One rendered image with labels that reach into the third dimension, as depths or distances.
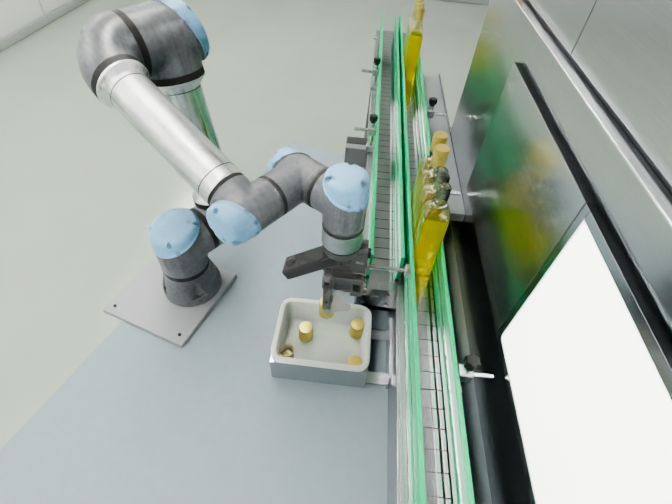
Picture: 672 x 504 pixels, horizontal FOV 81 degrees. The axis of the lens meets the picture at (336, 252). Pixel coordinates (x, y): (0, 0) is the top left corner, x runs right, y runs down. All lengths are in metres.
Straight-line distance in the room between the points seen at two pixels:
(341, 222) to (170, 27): 0.47
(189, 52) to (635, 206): 0.76
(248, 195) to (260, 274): 0.56
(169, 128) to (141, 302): 0.58
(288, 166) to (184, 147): 0.16
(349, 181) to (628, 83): 0.39
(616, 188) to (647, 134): 0.07
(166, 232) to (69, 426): 0.45
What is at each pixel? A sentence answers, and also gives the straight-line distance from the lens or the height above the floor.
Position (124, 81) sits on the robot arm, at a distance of 0.77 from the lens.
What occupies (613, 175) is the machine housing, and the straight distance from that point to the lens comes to 0.61.
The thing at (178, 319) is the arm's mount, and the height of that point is 0.76.
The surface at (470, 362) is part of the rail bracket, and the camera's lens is 0.77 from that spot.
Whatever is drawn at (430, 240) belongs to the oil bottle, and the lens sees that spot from 0.94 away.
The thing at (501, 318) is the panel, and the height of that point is 1.02.
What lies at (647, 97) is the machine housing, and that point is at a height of 1.44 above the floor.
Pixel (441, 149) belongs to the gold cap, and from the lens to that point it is 0.95.
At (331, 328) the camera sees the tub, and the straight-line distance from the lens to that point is 1.03.
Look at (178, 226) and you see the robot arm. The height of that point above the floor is 0.99.
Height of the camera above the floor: 1.65
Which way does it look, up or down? 47 degrees down
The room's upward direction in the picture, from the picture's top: 5 degrees clockwise
